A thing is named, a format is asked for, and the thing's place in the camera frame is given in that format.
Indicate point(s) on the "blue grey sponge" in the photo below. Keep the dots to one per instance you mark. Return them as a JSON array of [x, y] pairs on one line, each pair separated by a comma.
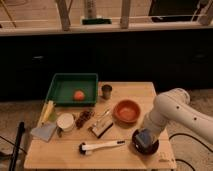
[[143, 138]]

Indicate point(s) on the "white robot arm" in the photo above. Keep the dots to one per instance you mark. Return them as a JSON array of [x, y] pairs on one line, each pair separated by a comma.
[[174, 105]]

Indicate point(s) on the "orange bowl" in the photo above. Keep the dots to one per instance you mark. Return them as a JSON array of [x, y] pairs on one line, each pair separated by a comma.
[[127, 111]]

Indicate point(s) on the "dark purple bowl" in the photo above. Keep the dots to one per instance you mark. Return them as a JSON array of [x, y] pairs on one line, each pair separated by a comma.
[[145, 150]]

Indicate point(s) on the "small metal cup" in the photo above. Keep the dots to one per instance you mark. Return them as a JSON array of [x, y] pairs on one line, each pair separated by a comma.
[[106, 91]]

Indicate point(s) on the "metal spoon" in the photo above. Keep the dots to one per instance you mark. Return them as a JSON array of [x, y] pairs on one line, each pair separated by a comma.
[[102, 116]]

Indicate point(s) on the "orange ball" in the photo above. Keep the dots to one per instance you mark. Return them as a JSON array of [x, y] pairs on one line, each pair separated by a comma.
[[79, 95]]

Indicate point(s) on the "brown textured toy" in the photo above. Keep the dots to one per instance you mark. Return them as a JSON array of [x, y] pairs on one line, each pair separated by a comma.
[[83, 118]]

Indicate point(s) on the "green plastic tray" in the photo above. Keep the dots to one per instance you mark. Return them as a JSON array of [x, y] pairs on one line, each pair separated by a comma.
[[64, 85]]

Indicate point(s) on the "white cup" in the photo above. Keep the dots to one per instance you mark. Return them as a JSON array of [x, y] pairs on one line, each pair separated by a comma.
[[66, 122]]

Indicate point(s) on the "white dish brush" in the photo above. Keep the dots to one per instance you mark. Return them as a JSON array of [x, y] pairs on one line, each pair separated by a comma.
[[86, 148]]

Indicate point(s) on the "green object on shelf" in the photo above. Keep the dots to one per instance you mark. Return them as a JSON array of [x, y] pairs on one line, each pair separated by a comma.
[[96, 21]]

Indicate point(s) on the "grey cloth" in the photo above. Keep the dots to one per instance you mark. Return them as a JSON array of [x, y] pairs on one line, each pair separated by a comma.
[[44, 131]]

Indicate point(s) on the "black pole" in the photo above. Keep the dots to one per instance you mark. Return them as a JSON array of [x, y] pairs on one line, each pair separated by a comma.
[[21, 130]]

